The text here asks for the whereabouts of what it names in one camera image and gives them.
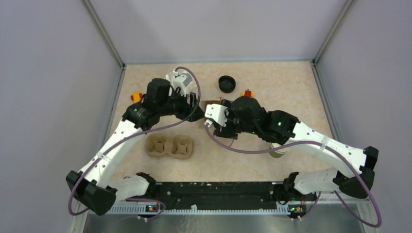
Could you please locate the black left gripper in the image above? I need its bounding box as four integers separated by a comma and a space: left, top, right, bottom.
158, 88, 206, 122

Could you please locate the beige pink cake bag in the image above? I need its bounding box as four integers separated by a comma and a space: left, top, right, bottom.
204, 103, 239, 152

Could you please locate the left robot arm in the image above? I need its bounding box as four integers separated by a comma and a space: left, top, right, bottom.
66, 78, 204, 216

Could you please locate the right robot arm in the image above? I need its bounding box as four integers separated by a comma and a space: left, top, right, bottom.
205, 96, 379, 200

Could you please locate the red green toy car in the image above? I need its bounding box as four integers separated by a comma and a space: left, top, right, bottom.
242, 89, 254, 98

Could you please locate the brown cardboard cup carrier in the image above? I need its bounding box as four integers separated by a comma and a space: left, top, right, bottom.
144, 133, 194, 160

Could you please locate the orange red toy car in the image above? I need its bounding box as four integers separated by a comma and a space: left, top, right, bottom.
130, 92, 143, 103

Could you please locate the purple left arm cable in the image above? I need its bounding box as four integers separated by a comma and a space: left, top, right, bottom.
68, 67, 202, 221

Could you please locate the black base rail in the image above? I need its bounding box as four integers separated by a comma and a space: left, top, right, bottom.
141, 182, 318, 211

